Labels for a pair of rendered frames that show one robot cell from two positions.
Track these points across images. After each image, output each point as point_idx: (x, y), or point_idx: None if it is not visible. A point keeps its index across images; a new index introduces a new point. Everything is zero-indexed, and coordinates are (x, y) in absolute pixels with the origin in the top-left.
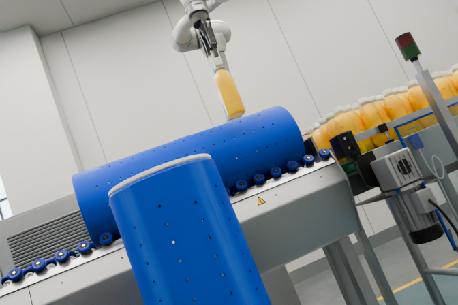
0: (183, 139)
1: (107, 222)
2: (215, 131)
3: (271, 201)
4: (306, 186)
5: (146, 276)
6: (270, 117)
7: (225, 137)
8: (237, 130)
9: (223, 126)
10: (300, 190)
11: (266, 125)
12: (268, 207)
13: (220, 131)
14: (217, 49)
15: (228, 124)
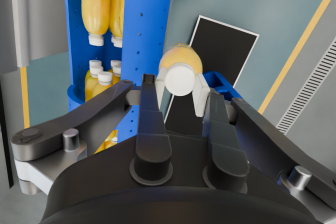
0: (127, 120)
1: None
2: (139, 80)
3: (165, 37)
4: None
5: None
6: None
7: (153, 69)
8: (153, 49)
9: (133, 63)
10: (170, 5)
11: (165, 2)
12: (165, 42)
13: (144, 73)
14: (209, 90)
15: (134, 53)
